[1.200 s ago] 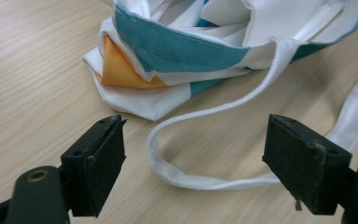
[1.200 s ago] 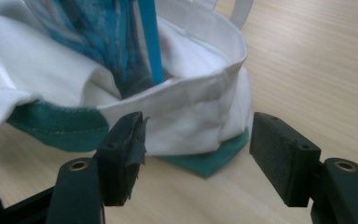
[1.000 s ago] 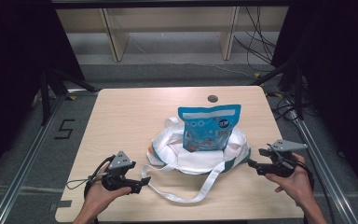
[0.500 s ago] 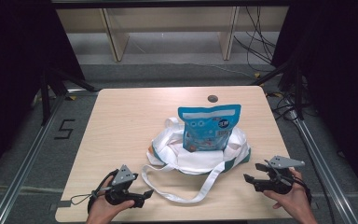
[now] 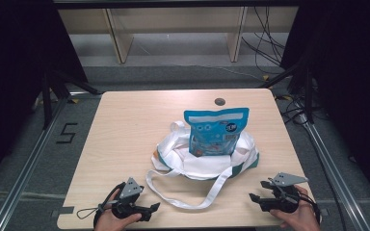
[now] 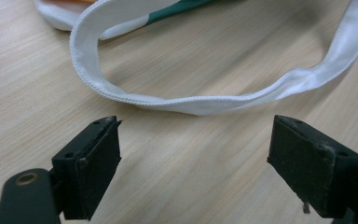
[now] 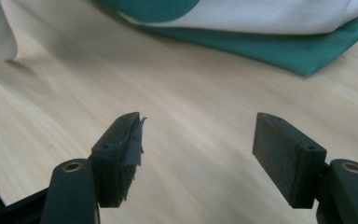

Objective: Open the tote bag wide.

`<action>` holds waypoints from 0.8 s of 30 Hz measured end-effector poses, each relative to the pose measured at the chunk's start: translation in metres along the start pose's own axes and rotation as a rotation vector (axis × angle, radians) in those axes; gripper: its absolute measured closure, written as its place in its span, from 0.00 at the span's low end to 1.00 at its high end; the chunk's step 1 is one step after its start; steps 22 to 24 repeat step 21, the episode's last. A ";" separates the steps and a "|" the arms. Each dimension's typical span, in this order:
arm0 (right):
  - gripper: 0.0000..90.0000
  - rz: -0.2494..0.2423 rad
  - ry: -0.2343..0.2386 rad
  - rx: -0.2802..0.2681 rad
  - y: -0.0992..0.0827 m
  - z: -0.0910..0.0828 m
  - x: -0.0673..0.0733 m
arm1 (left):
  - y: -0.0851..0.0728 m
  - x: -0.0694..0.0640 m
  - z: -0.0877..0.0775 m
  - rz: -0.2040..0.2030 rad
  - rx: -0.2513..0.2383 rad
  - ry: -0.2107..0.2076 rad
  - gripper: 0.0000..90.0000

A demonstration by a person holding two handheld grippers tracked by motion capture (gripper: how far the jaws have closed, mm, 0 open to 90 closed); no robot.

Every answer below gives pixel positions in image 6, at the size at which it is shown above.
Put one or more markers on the white tote bag coloured blobs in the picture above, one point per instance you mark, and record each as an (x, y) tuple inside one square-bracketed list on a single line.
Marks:
[(199, 105)]

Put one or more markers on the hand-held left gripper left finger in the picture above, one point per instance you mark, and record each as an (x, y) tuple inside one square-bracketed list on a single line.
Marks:
[(90, 174)]

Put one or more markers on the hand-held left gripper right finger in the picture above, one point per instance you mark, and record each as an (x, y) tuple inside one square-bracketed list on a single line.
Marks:
[(307, 168)]

